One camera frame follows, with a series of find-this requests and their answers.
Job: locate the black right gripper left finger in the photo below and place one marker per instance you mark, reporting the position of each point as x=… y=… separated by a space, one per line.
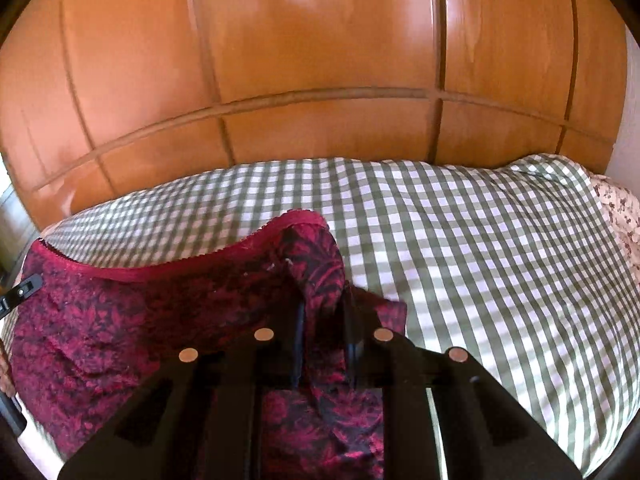
x=197 y=420

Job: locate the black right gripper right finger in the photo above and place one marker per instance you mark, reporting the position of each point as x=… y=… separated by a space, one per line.
x=444 y=415

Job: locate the red lace underwear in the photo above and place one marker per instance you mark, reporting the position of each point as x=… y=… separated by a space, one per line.
x=85 y=341

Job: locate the left hand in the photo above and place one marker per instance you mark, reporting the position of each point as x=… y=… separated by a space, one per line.
x=6 y=381

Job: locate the green white checkered bedsheet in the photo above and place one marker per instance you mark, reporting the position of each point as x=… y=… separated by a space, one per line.
x=523 y=263

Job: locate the orange wooden wardrobe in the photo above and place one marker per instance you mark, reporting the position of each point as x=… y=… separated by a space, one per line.
x=100 y=98

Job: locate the floral pillow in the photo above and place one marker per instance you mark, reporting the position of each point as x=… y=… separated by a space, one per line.
x=621 y=209

